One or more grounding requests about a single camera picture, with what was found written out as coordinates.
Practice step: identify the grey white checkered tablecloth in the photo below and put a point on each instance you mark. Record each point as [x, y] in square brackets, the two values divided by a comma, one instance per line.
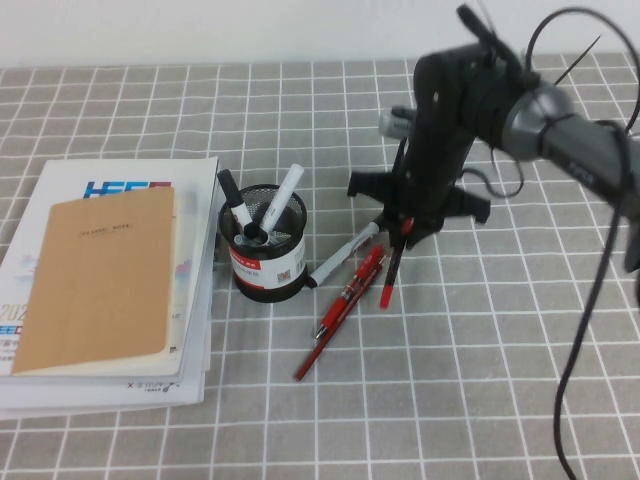
[400, 400]

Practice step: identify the white magazine with blue logo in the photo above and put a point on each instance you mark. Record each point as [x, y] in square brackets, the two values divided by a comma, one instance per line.
[125, 172]

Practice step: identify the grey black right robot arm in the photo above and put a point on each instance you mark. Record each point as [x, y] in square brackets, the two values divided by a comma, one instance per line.
[575, 145]

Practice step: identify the red and black pen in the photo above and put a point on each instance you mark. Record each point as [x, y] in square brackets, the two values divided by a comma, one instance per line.
[386, 295]

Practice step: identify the red pencil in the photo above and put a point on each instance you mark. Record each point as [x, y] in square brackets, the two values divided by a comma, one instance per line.
[325, 345]

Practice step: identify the black mesh pen holder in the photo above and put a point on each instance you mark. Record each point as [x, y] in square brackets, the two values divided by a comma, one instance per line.
[270, 292]

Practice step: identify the brown kraft notebook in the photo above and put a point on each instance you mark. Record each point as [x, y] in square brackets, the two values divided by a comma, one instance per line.
[100, 280]

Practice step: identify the white marker with black cap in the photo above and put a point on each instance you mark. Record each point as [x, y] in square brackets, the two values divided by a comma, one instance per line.
[340, 255]
[239, 210]

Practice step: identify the red gel pen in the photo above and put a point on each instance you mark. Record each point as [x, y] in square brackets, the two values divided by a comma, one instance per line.
[350, 292]

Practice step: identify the white booklet stack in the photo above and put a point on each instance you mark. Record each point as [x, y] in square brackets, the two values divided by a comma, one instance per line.
[100, 397]

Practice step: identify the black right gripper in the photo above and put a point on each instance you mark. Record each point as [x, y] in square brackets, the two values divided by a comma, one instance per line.
[440, 130]

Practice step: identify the short black capped marker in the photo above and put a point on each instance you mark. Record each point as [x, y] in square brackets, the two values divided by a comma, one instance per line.
[252, 231]

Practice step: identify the grey pen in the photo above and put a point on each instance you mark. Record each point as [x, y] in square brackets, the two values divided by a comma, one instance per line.
[239, 241]

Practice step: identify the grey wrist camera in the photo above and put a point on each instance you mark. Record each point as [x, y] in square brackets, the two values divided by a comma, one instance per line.
[395, 122]

